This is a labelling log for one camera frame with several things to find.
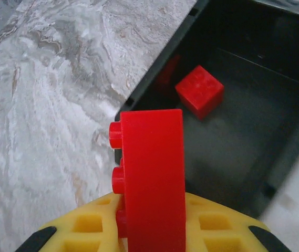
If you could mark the red square lego brick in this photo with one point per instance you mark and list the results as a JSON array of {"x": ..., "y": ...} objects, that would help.
[{"x": 199, "y": 92}]

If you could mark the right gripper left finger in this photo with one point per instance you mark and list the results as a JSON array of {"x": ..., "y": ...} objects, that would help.
[{"x": 57, "y": 231}]

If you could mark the black storage bin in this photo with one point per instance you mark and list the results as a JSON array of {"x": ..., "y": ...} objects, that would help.
[{"x": 243, "y": 157}]

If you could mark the red long lego brick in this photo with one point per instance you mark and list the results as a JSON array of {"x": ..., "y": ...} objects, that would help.
[{"x": 154, "y": 170}]

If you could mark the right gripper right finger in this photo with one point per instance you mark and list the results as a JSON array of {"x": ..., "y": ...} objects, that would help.
[{"x": 196, "y": 236}]

